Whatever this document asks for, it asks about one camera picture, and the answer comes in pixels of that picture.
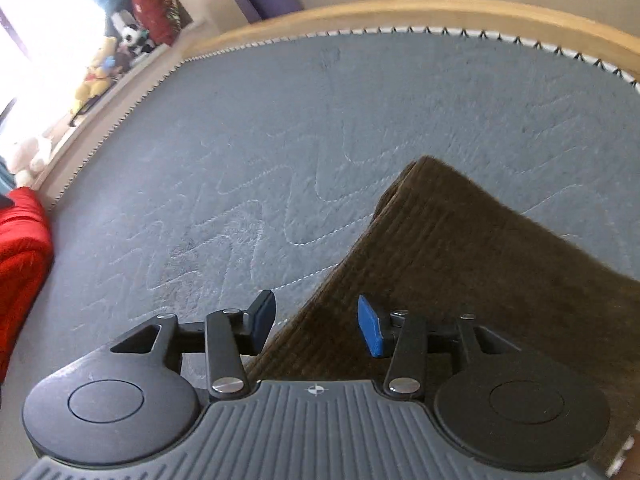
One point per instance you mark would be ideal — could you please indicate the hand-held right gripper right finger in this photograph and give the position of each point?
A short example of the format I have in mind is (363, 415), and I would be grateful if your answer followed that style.
(372, 327)

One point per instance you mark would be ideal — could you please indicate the white plush toy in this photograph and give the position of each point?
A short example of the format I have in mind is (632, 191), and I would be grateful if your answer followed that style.
(27, 160)

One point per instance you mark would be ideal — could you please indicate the red printed cushion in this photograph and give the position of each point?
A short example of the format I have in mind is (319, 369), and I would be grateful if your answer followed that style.
(157, 7)

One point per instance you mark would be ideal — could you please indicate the panda plush toy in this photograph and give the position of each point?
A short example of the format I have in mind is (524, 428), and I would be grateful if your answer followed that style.
(132, 39)

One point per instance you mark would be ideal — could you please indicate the wooden bed frame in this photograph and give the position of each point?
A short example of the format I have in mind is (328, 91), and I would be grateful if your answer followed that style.
(400, 10)

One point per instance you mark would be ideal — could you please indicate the grey quilted mattress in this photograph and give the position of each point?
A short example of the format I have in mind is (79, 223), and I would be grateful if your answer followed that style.
(250, 135)

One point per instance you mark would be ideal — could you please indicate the red folded blanket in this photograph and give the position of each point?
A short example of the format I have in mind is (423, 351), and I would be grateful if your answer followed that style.
(20, 255)

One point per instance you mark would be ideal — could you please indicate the white window sill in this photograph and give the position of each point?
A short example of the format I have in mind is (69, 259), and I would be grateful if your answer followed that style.
(95, 110)

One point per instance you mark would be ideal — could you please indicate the yellow bear plush toy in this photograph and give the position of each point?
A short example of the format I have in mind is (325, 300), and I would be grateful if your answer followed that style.
(97, 75)

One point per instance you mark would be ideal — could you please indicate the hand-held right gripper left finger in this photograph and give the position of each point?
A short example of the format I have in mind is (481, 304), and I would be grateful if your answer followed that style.
(262, 321)

